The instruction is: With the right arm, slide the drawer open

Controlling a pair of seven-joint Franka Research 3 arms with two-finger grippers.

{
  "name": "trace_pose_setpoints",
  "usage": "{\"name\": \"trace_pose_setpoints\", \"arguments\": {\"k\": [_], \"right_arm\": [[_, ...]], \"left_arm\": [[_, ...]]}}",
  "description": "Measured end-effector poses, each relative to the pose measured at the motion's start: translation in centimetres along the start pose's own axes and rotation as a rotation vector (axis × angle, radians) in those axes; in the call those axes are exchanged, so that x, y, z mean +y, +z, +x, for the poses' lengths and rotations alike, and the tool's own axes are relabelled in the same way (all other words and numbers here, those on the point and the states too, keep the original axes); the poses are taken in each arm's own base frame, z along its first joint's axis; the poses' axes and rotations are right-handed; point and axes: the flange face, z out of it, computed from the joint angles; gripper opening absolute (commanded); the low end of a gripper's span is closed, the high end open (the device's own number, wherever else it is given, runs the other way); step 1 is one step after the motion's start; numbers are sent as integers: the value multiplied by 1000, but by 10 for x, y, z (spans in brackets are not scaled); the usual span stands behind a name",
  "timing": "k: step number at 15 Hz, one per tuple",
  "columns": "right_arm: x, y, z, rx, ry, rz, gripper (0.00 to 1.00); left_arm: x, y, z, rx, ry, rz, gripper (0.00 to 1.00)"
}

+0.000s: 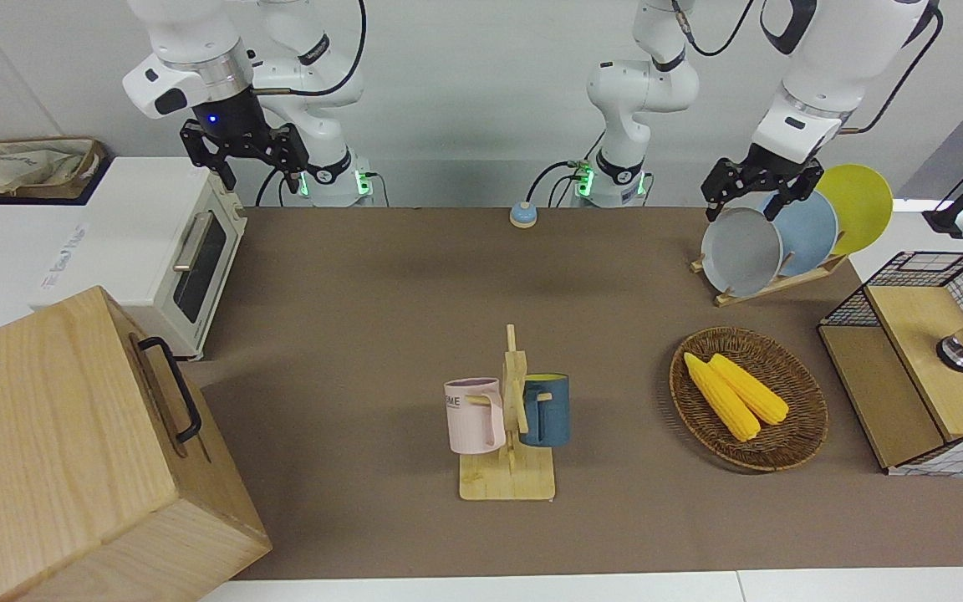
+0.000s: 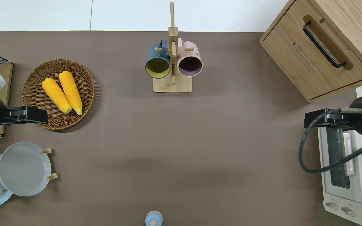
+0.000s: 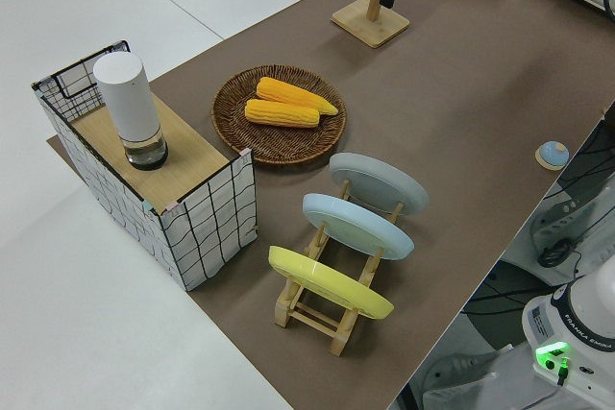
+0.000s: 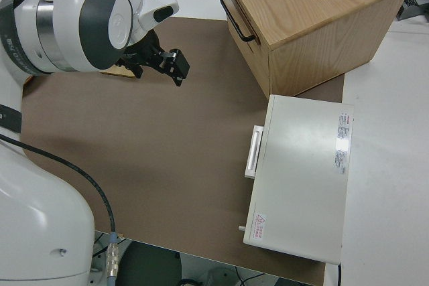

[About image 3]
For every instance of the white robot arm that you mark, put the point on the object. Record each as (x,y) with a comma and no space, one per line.
(586,314)

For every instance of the yellow corn cob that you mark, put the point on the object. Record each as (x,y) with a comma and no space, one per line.
(288,90)
(283,113)

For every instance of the wooden mug tree stand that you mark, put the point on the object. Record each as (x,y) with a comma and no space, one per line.
(371,28)

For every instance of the blue dome bell wooden base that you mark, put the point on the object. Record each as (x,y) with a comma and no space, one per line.
(553,153)

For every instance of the brown table mat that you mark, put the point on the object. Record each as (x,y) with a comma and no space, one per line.
(456,93)

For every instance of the grid pattern box wooden top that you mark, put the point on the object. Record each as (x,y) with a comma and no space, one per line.
(211,232)

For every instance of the white cylinder clear base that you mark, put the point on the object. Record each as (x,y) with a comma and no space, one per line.
(127,103)

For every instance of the yellow plate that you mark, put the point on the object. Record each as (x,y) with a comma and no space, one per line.
(331,282)

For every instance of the wooden plate rack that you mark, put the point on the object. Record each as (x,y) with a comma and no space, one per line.
(312,321)

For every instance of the light blue plate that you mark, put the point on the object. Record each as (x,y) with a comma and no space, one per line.
(355,225)

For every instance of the grey plate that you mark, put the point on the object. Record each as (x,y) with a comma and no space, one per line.
(379,184)

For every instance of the brown wicker basket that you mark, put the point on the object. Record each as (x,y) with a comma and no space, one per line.
(240,136)

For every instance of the white power strip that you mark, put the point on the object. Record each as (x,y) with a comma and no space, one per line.
(562,223)

